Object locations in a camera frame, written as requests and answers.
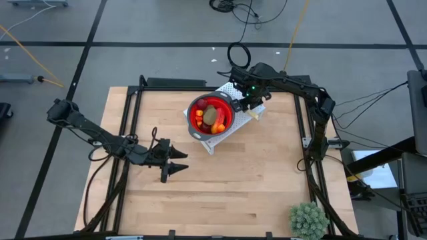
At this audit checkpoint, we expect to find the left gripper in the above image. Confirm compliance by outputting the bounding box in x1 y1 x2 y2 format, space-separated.
143 137 189 184

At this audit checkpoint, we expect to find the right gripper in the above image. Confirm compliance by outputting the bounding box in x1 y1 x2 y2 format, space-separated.
216 65 273 113

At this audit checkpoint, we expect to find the red collapsible bowl grey rim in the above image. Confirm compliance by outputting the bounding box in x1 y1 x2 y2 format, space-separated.
185 90 236 142

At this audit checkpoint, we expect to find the red orange toy mango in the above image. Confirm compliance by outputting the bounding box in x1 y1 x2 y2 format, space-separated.
213 107 226 131

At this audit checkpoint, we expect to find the brown toy kiwi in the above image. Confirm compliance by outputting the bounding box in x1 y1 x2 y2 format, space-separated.
202 105 218 127

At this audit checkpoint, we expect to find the white perforated metal riser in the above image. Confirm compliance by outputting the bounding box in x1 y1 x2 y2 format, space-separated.
182 81 267 156

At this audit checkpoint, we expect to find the black perforated box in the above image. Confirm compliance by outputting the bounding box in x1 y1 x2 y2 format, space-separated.
238 75 313 89

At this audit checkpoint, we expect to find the black rectangular box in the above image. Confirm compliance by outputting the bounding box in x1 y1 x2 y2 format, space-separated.
145 77 207 88

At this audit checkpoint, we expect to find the green artificial plant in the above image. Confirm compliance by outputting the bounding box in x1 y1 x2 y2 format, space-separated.
288 201 330 240

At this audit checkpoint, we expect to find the black diagonal beam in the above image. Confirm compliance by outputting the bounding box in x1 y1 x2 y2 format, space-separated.
345 136 418 174

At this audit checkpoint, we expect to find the white sheet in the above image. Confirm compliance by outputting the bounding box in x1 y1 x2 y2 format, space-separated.
352 149 398 190

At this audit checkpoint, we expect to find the grey cabinet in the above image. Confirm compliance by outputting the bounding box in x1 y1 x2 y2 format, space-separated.
406 69 427 156

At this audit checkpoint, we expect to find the black floor stand foot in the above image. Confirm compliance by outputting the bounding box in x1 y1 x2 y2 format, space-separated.
0 102 14 121

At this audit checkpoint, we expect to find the grey metal floor bar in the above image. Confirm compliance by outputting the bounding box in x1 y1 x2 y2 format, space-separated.
0 73 36 84

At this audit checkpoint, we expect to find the black keyboard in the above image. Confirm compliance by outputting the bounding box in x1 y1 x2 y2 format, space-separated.
402 193 427 237

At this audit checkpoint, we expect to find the grey metal floor base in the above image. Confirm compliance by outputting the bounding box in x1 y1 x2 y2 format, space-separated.
7 0 69 7

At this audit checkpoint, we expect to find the black coiled floor cable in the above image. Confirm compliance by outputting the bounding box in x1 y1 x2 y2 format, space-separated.
226 0 254 71

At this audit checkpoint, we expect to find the black aluminium rig frame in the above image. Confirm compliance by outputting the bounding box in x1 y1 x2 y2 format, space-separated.
73 75 360 240

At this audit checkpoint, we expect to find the yellow hanging cable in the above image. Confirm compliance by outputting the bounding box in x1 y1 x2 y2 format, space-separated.
0 25 65 89
282 0 311 73

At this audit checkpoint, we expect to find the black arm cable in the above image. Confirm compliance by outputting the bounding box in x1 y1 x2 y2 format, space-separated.
82 155 113 229

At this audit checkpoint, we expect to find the black cable bundle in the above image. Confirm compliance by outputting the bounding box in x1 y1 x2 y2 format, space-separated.
208 0 288 26

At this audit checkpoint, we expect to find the white floor cable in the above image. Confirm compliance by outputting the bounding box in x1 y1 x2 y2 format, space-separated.
0 5 56 33

